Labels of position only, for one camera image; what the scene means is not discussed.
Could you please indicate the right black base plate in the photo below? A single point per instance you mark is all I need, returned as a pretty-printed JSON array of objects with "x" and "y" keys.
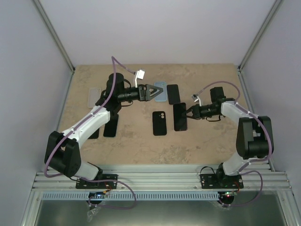
[{"x": 212, "y": 181}]

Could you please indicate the aluminium rail frame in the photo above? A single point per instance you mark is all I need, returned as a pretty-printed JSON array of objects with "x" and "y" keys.
[{"x": 258, "y": 177}]

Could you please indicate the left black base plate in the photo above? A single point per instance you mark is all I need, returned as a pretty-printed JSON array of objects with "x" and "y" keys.
[{"x": 108, "y": 182}]

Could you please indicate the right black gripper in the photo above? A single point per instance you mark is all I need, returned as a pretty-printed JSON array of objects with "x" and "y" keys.
[{"x": 196, "y": 111}]

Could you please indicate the right aluminium corner post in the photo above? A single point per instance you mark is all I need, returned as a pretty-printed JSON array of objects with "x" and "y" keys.
[{"x": 265, "y": 24}]

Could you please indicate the left circuit board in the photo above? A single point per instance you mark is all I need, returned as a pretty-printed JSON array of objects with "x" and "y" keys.
[{"x": 98, "y": 195}]

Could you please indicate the purple edged black smartphone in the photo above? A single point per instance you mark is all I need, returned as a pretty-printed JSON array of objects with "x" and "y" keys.
[{"x": 180, "y": 120}]

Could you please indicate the beige phone case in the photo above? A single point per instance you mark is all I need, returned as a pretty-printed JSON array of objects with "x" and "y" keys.
[{"x": 93, "y": 96}]

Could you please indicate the circuit board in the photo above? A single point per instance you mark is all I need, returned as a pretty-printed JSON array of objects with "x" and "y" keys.
[
  {"x": 98, "y": 195},
  {"x": 231, "y": 193}
]

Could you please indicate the aluminium corner post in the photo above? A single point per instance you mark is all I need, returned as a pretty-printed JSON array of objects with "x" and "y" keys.
[
  {"x": 265, "y": 24},
  {"x": 41, "y": 11}
]

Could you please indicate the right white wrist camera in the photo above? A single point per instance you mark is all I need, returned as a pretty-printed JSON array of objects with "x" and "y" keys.
[{"x": 196, "y": 99}]

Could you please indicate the black cased phone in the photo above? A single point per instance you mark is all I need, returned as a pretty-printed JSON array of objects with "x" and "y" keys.
[
  {"x": 159, "y": 123},
  {"x": 95, "y": 135}
]

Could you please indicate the blue slotted cable duct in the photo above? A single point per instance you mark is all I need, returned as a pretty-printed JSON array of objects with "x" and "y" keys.
[{"x": 140, "y": 196}]

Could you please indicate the light blue cased phone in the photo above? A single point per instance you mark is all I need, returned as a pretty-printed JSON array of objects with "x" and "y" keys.
[{"x": 162, "y": 97}]

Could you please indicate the left aluminium corner post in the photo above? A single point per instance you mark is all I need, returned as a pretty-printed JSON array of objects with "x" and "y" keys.
[{"x": 41, "y": 11}]

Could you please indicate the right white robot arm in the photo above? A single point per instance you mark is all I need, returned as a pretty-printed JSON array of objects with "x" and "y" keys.
[{"x": 254, "y": 140}]

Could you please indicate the dark teal smartphone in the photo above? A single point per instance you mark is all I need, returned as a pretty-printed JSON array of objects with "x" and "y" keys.
[{"x": 110, "y": 129}]

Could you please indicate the black smartphone from blue case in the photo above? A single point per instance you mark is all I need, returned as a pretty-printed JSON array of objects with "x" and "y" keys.
[{"x": 173, "y": 94}]

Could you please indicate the clear plastic bag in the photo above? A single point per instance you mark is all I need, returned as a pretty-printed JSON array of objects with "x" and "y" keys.
[{"x": 92, "y": 212}]

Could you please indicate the right circuit board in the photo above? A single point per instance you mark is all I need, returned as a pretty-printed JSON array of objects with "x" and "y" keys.
[{"x": 231, "y": 193}]

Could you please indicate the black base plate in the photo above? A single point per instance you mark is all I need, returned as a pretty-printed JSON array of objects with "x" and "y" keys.
[
  {"x": 212, "y": 181},
  {"x": 108, "y": 182}
]

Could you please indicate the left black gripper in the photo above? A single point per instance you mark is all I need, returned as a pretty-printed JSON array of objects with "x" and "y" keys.
[{"x": 146, "y": 97}]

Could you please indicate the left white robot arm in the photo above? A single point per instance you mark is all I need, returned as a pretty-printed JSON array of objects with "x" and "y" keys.
[{"x": 63, "y": 148}]

